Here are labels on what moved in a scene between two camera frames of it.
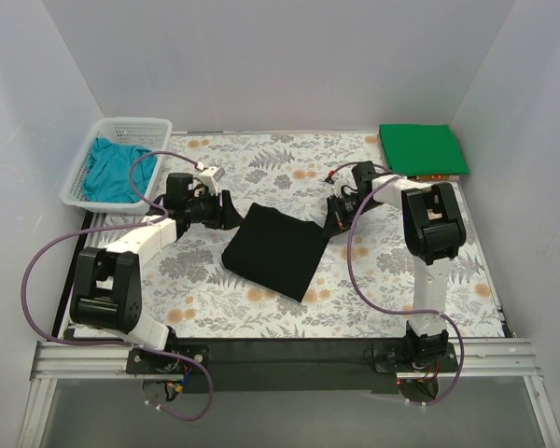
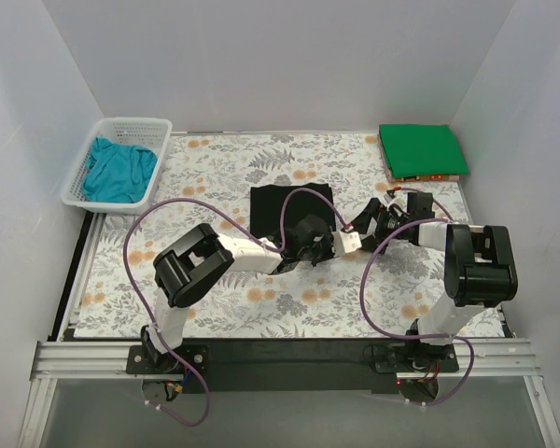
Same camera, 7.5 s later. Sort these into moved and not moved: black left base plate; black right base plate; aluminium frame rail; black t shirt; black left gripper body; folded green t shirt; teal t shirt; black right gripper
Moved: black right gripper; black t shirt; black left gripper body
Not moved: aluminium frame rail; black left base plate; teal t shirt; folded green t shirt; black right base plate
